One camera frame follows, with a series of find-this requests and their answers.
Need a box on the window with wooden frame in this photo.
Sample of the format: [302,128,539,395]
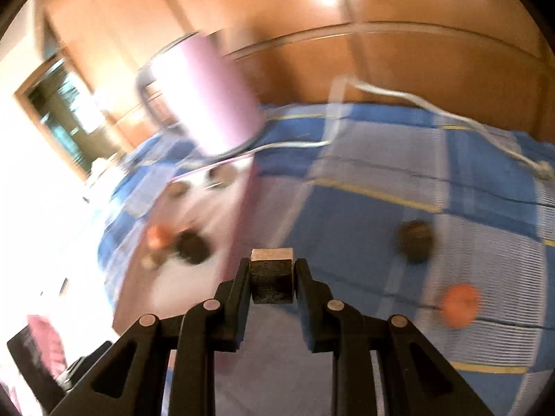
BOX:
[15,53,120,180]

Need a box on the dark round fruit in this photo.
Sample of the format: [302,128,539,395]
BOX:
[397,220,436,264]

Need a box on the dark cut fruit block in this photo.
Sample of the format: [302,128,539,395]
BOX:
[249,248,294,304]

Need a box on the small olive fruit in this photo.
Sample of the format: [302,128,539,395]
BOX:
[166,180,191,199]

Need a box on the wooden wall panelling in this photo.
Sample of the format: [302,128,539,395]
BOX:
[39,0,554,145]

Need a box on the orange toy carrot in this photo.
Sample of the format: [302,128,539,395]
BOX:
[141,224,177,270]

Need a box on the dark lumpy fruit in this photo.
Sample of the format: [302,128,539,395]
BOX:
[174,228,212,265]

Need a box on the blue plaid tablecloth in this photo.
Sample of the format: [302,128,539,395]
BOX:
[237,104,554,415]

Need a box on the pink electric kettle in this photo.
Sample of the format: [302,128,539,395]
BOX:
[136,32,266,158]

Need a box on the pink rimmed white tray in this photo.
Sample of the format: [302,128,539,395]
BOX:
[113,154,256,334]

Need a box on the orange tangerine on cloth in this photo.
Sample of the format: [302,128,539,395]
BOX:
[440,284,481,330]

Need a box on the white power cable with plug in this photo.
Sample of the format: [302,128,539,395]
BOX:
[241,75,555,181]

